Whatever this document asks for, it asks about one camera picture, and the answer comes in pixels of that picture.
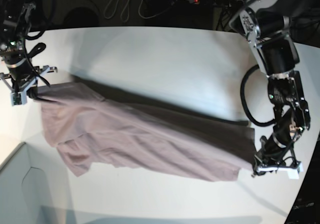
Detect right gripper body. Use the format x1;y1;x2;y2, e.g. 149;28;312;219
0;66;58;96

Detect mauve t-shirt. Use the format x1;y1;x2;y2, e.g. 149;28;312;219
35;83;256;182

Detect black power strip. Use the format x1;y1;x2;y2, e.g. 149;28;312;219
188;0;244;8

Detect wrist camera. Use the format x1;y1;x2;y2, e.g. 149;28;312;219
10;91;27;106
288;162;304;179

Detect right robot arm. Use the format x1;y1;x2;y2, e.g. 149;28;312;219
0;0;58;106

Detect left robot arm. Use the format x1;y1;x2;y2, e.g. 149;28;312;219
229;0;313;179

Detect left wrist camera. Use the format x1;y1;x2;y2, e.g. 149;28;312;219
288;162;304;179

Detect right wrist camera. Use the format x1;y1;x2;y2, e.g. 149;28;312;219
10;91;27;106

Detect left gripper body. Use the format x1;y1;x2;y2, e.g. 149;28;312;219
252;136;301;176

